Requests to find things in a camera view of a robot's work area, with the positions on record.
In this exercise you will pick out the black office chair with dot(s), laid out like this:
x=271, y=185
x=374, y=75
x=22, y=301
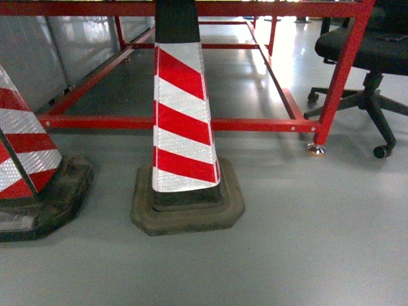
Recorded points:
x=383, y=50

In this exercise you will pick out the red white traffic cone left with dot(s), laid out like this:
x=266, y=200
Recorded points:
x=41, y=189

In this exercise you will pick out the red white traffic cone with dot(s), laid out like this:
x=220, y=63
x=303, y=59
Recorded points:
x=187, y=188
x=41, y=189

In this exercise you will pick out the red white traffic cone centre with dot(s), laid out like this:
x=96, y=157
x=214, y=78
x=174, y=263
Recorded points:
x=187, y=188

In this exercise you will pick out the red metal table frame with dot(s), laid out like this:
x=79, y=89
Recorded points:
x=55, y=117

